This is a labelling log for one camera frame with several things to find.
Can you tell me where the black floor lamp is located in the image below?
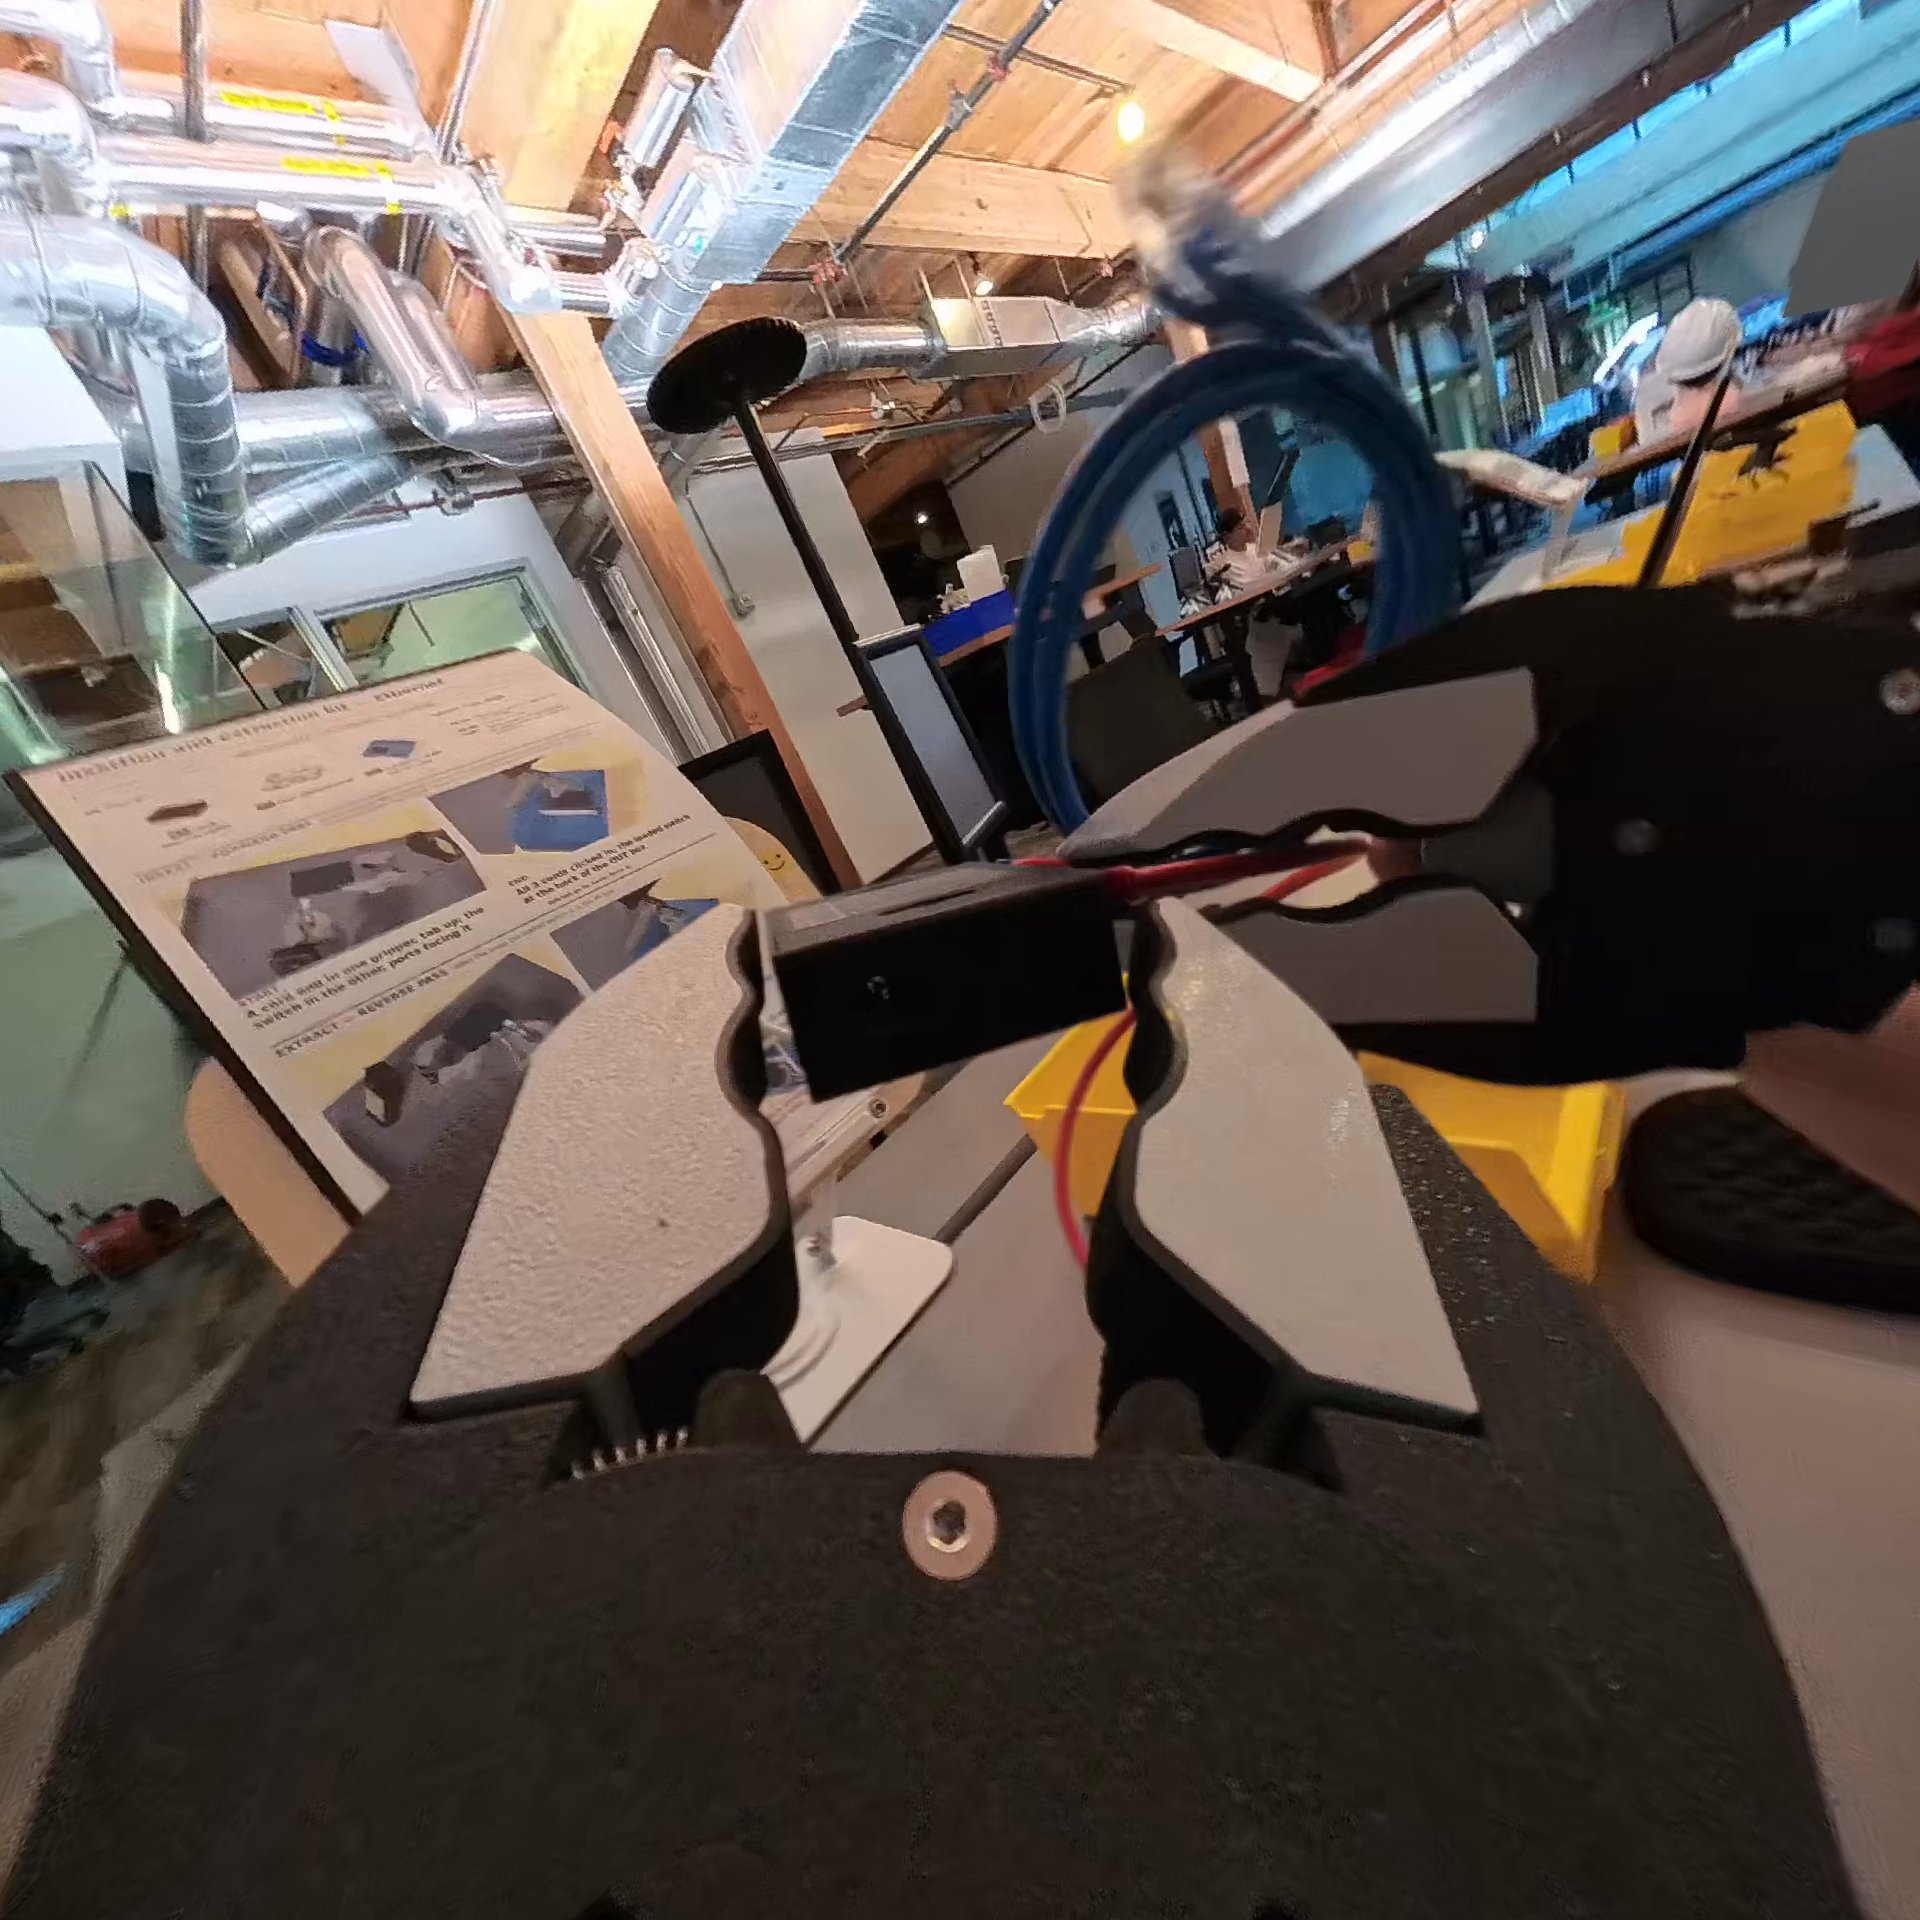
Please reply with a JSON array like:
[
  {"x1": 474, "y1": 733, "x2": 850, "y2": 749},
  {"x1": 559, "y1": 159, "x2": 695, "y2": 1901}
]
[{"x1": 645, "y1": 317, "x2": 897, "y2": 650}]

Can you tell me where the black ethernet switch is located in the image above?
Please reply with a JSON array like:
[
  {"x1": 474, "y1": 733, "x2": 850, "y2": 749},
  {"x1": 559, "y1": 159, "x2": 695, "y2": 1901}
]
[{"x1": 757, "y1": 862, "x2": 1130, "y2": 1104}]

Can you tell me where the red ethernet cable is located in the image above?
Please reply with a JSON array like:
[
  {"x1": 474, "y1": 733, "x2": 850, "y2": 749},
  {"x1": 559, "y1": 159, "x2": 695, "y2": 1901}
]
[{"x1": 1011, "y1": 842, "x2": 1412, "y2": 1271}]

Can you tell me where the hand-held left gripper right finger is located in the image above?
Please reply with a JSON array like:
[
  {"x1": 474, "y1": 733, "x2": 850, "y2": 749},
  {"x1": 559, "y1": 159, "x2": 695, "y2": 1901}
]
[{"x1": 1084, "y1": 897, "x2": 1485, "y2": 1455}]

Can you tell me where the person's right hand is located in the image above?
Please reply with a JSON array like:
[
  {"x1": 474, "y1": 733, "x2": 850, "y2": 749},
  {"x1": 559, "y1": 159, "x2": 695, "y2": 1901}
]
[{"x1": 1738, "y1": 980, "x2": 1920, "y2": 1192}]

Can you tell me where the wooden support post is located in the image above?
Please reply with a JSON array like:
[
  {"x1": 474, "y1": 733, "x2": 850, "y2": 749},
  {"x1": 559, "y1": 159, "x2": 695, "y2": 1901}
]
[{"x1": 505, "y1": 307, "x2": 860, "y2": 892}]

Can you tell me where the yellow plastic bin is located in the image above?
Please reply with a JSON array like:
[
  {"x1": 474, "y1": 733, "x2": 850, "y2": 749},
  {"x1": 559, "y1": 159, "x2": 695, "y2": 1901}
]
[
  {"x1": 1001, "y1": 1024, "x2": 1625, "y2": 1286},
  {"x1": 1560, "y1": 402, "x2": 1862, "y2": 590}
]

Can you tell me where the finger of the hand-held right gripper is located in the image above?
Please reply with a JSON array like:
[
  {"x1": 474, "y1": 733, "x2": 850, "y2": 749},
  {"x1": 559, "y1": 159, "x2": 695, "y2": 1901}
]
[
  {"x1": 1217, "y1": 885, "x2": 1543, "y2": 1030},
  {"x1": 1053, "y1": 668, "x2": 1548, "y2": 869}
]

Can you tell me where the instruction poster on wooden board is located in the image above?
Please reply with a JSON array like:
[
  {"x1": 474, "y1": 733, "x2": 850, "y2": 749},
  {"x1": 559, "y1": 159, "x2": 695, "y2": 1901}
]
[{"x1": 6, "y1": 648, "x2": 840, "y2": 1292}]

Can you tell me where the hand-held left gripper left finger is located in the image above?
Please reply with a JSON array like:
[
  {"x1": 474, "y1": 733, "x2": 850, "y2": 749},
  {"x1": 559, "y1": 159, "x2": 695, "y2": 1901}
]
[{"x1": 403, "y1": 902, "x2": 816, "y2": 1455}]

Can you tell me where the blue ethernet cable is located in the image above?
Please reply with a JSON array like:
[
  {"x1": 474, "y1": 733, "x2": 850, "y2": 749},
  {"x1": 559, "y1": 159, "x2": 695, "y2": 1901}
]
[{"x1": 1003, "y1": 141, "x2": 1462, "y2": 833}]

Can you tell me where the black flat monitor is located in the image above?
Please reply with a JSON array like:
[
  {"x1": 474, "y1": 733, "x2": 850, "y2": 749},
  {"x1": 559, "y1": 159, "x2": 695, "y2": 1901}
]
[{"x1": 682, "y1": 729, "x2": 846, "y2": 893}]

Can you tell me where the black office chair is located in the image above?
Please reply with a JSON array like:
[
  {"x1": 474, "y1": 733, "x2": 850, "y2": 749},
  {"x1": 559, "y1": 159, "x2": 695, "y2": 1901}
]
[{"x1": 1062, "y1": 637, "x2": 1219, "y2": 812}]

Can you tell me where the blue storage crate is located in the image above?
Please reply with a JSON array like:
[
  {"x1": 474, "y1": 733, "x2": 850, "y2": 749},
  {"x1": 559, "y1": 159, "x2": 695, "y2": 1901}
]
[{"x1": 918, "y1": 588, "x2": 1022, "y2": 662}]

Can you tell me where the black oval pad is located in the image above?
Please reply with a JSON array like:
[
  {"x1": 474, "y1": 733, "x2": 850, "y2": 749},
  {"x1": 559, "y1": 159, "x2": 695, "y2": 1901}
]
[{"x1": 1625, "y1": 1086, "x2": 1920, "y2": 1311}]

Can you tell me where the black framed display panel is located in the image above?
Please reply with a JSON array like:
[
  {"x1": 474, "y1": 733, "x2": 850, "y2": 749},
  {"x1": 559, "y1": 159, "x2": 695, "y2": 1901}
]
[{"x1": 850, "y1": 631, "x2": 1010, "y2": 862}]

